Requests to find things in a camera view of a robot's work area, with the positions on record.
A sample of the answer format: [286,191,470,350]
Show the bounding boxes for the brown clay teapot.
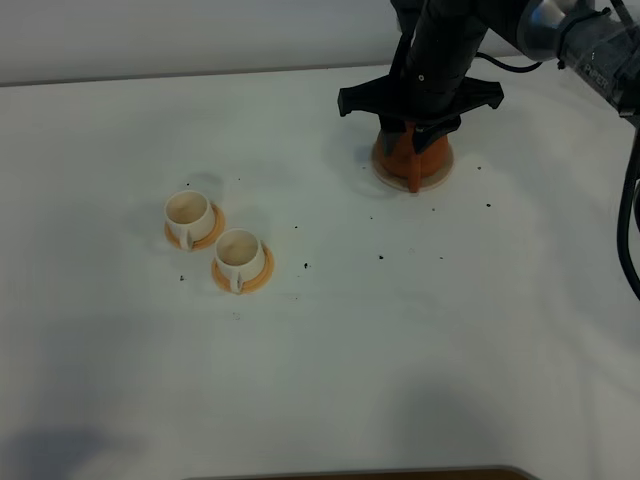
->
[373,119,451,195]

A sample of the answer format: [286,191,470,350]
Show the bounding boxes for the orange saucer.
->
[164,202,226,251]
[211,244,275,295]

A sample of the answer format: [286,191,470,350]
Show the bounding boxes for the white teacup near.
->
[213,228,266,294]

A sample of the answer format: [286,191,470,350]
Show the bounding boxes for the black camera cable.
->
[477,52,640,302]

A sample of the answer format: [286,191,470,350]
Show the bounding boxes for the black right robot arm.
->
[338,0,639,152]

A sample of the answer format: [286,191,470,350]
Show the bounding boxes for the orange saucer far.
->
[164,202,226,251]

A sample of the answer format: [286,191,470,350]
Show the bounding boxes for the white teacup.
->
[213,228,266,294]
[164,190,214,251]

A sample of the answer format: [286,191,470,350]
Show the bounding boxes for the white teacup far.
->
[164,190,214,251]

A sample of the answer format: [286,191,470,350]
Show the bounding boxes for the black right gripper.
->
[338,0,503,154]

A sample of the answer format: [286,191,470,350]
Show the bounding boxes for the beige round teapot coaster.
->
[370,141,457,193]

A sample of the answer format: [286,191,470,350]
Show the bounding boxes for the orange saucer near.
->
[211,244,275,295]

